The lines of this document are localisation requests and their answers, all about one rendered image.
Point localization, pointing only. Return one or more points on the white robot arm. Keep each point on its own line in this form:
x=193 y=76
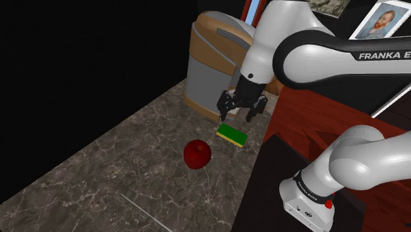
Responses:
x=321 y=61

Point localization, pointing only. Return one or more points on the grey mottled wall picture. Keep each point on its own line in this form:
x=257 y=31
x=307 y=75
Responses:
x=327 y=6

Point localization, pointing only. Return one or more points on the tan and grey appliance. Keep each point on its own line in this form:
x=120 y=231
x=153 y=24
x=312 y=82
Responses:
x=208 y=64

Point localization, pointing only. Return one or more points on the dark robot stand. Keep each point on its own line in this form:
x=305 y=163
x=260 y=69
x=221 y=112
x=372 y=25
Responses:
x=268 y=192

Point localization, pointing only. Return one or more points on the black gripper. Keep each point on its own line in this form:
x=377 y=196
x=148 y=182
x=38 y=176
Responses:
x=249 y=90

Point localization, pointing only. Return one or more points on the green and yellow sponge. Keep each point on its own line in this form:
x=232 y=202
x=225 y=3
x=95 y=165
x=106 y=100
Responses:
x=232 y=134

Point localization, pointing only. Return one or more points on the portrait painting of bearded man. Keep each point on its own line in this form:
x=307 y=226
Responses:
x=380 y=21

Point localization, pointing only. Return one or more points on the red framed window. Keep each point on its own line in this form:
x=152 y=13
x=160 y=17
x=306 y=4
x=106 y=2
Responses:
x=253 y=9

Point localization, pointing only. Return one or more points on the red apple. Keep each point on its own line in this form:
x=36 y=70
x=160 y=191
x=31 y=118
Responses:
x=197 y=154

